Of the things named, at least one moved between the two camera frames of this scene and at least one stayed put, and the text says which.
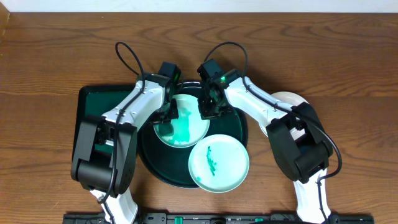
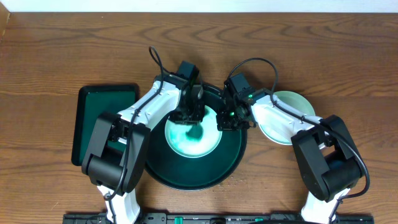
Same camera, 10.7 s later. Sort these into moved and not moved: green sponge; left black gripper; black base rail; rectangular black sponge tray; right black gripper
Moved: right black gripper; left black gripper; green sponge
Not moved: black base rail; rectangular black sponge tray
